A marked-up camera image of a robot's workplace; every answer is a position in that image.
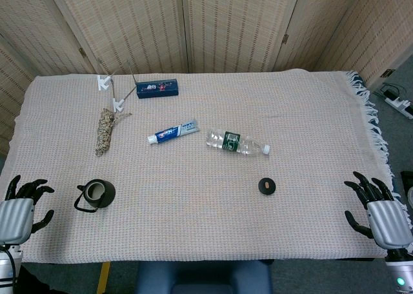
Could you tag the black and white floor equipment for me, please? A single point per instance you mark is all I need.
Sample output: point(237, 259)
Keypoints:
point(407, 184)

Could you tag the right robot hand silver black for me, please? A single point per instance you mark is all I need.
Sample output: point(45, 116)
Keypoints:
point(390, 223)

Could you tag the white power strip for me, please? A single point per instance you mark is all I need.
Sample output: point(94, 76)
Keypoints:
point(398, 102)

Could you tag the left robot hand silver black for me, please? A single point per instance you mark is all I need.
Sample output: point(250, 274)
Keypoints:
point(16, 216)

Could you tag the beige woven tablecloth with fringe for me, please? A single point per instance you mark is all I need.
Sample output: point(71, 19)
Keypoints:
point(206, 210)

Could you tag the dark blue rectangular box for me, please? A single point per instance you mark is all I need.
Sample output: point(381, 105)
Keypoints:
point(157, 88)

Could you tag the small black round disc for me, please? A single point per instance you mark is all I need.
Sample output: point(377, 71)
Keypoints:
point(266, 186)

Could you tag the woven folding screen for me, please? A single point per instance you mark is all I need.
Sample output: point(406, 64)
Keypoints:
point(226, 26)

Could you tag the blue padded robot base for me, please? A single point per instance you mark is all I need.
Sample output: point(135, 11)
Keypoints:
point(203, 278)

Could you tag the clear plastic bottle green label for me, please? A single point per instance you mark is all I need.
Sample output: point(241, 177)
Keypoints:
point(232, 142)

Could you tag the blue white toothpaste tube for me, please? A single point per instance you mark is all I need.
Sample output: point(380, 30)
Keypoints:
point(171, 132)

